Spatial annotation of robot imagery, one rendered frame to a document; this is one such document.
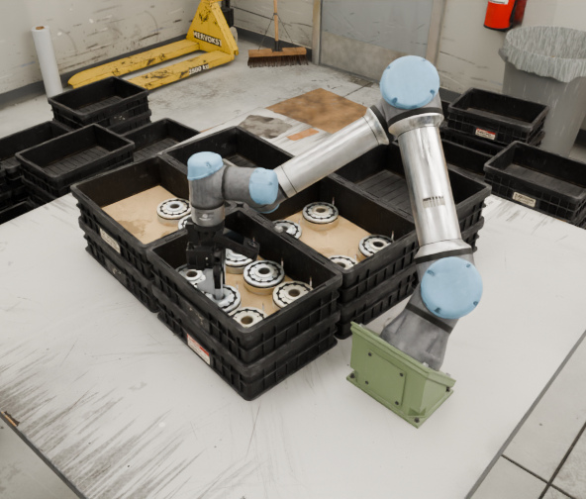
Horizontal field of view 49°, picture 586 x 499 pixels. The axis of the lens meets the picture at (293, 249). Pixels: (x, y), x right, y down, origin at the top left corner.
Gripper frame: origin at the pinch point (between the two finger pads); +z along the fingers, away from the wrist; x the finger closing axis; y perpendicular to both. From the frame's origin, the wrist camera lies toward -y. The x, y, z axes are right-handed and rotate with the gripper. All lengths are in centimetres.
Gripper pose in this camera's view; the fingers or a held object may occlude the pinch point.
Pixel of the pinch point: (222, 292)
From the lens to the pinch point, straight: 157.9
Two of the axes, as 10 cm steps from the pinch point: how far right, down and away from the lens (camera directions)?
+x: -0.5, 5.2, -8.5
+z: -0.1, 8.5, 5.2
